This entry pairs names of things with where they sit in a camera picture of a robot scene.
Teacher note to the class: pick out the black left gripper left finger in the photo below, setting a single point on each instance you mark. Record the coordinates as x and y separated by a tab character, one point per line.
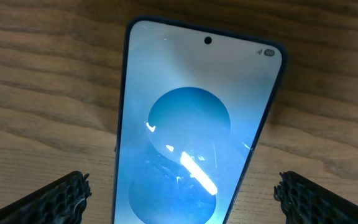
60	202

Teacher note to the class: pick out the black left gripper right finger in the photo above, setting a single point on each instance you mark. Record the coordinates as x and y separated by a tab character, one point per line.
305	202

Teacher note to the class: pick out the blue Samsung Galaxy smartphone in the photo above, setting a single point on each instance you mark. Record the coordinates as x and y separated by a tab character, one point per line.
193	103

